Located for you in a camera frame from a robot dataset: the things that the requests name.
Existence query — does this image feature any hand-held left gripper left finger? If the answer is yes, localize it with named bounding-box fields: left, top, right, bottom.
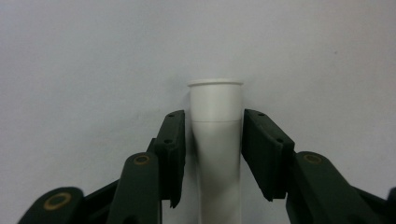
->
left=153, top=109, right=187, bottom=209

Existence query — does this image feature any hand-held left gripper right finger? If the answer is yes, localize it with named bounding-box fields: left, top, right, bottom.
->
left=241, top=108, right=296, bottom=203

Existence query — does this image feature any white plastic tube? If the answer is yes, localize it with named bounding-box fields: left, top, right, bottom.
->
left=187, top=77, right=245, bottom=224

